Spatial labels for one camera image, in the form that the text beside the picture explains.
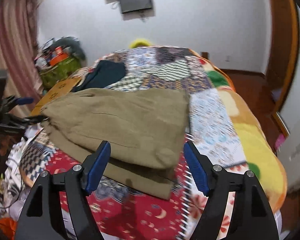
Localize olive khaki pants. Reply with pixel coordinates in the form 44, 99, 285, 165
40, 88, 189, 199

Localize green storage bag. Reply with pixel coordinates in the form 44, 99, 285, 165
39, 56, 81, 89

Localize wooden lap desk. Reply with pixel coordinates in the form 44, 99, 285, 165
30, 77, 81, 116

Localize patchwork patterned bed quilt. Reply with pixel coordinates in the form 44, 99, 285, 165
20, 46, 247, 239

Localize orange box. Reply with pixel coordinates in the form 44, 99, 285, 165
50, 46, 69, 67

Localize grey neck pillow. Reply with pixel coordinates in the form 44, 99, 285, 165
50, 36, 86, 61

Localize striped pink curtain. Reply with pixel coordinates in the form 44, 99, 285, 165
0, 0, 43, 117

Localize dark navy folded garment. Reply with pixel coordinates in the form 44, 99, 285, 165
71, 60, 126, 93

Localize yellow foam bed guard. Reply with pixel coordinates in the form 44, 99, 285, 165
129, 38, 152, 49

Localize brown wooden door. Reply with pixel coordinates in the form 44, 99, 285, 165
263, 0, 294, 91

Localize small black wall monitor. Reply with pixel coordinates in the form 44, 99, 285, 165
119, 0, 153, 14

